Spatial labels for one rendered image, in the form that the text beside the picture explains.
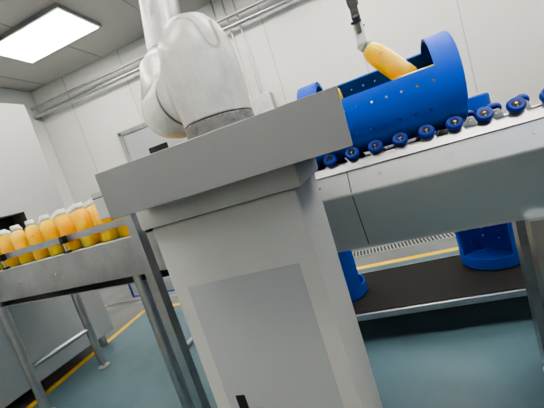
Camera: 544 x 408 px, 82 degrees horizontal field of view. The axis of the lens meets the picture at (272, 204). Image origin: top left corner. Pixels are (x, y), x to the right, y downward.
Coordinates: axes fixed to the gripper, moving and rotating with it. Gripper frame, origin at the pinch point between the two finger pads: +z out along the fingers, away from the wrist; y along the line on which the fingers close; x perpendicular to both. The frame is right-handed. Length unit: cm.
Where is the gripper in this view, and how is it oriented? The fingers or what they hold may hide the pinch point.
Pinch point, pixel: (360, 36)
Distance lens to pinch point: 121.7
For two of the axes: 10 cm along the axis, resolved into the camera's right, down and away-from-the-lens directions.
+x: -8.9, 2.2, 3.9
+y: 3.4, -2.3, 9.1
